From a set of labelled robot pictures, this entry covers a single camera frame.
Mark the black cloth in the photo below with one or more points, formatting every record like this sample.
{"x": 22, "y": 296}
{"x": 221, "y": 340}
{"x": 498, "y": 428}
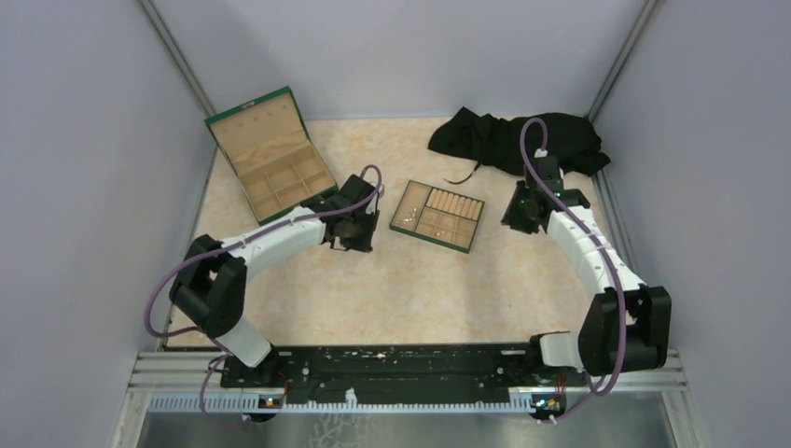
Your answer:
{"x": 491, "y": 141}

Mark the aluminium frame rail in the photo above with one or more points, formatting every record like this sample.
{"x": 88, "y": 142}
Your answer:
{"x": 189, "y": 381}

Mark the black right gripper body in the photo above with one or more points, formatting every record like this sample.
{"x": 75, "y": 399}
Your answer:
{"x": 518, "y": 214}

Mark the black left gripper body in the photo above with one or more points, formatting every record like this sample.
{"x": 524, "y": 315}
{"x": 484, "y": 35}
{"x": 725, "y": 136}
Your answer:
{"x": 360, "y": 236}

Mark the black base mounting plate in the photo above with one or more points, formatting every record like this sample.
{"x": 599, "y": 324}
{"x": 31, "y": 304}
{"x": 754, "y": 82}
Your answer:
{"x": 421, "y": 374}

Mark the green jewelry box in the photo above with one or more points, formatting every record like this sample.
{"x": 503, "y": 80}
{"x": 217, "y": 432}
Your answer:
{"x": 269, "y": 149}

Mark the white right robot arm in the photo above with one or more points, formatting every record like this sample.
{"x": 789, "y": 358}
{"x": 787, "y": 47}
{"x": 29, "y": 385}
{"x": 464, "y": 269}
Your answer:
{"x": 627, "y": 325}

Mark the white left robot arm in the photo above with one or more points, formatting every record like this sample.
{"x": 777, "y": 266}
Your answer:
{"x": 209, "y": 286}

